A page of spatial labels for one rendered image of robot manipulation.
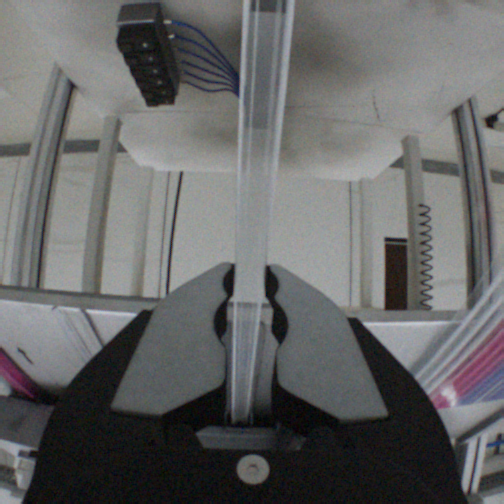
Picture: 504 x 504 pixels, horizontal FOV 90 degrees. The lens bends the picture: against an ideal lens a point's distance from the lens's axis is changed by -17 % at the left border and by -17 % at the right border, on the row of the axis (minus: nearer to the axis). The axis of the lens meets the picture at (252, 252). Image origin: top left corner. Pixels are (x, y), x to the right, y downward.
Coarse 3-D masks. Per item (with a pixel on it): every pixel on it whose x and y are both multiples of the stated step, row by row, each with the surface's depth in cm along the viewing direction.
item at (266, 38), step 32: (256, 0) 7; (288, 0) 7; (256, 32) 7; (288, 32) 7; (256, 64) 8; (288, 64) 8; (256, 96) 9; (256, 128) 9; (256, 160) 10; (256, 192) 11; (256, 224) 12; (256, 256) 13; (256, 288) 14; (256, 320) 16
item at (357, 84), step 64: (64, 0) 28; (128, 0) 29; (192, 0) 30; (320, 0) 29; (384, 0) 28; (448, 0) 26; (64, 64) 40; (320, 64) 41; (384, 64) 39; (448, 64) 36; (128, 128) 62; (192, 128) 63; (320, 128) 60; (384, 128) 58
